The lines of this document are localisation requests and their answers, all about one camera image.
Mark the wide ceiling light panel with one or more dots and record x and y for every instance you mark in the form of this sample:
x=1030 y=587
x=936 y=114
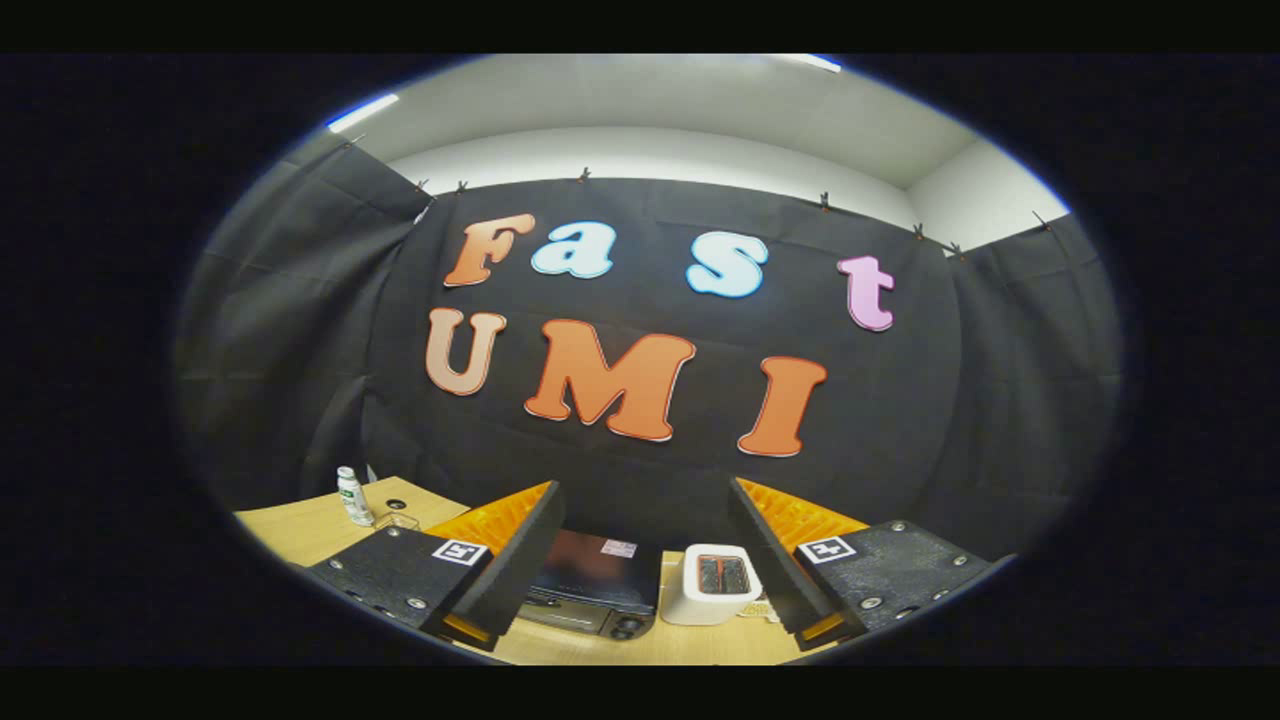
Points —
x=810 y=61

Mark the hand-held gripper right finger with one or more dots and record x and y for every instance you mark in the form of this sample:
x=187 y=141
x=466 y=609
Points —
x=775 y=565

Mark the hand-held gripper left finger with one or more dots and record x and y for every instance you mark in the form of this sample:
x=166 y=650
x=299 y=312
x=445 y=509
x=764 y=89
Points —
x=520 y=565

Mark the narrow ceiling light panel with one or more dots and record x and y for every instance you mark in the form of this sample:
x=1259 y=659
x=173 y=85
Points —
x=362 y=112

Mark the black toaster oven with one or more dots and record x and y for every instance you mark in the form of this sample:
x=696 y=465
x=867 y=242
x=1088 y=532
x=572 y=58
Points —
x=595 y=590

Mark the white drink bottle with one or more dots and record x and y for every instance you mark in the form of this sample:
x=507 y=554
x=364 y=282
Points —
x=353 y=497

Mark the white pop-up toaster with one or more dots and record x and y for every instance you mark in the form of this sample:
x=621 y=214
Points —
x=710 y=590

